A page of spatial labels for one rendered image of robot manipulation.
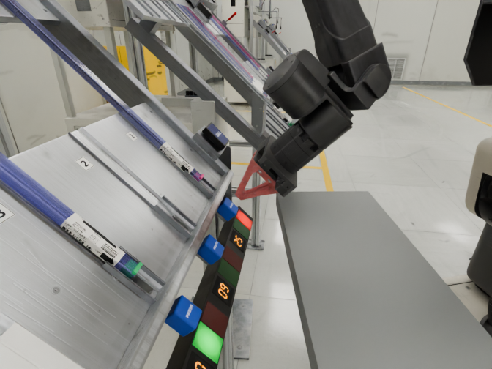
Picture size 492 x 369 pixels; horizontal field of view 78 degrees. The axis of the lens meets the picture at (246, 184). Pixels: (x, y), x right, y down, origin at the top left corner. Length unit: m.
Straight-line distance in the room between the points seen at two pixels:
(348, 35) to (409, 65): 7.92
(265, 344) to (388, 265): 0.69
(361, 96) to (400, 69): 7.88
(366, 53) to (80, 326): 0.42
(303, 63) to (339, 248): 0.35
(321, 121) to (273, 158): 0.08
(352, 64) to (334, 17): 0.06
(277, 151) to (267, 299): 0.95
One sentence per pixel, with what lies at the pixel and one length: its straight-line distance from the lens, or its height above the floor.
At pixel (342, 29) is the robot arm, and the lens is 0.43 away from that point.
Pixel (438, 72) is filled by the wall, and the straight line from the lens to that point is 8.59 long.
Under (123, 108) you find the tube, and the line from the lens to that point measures 0.50.
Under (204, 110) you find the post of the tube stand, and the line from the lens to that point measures 0.77.
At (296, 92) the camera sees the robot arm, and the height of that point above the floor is 0.89.
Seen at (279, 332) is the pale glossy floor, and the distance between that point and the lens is 1.22.
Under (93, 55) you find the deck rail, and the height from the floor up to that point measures 0.93.
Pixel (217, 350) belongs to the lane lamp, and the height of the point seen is 0.65.
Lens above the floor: 0.95
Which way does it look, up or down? 26 degrees down
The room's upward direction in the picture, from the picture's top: straight up
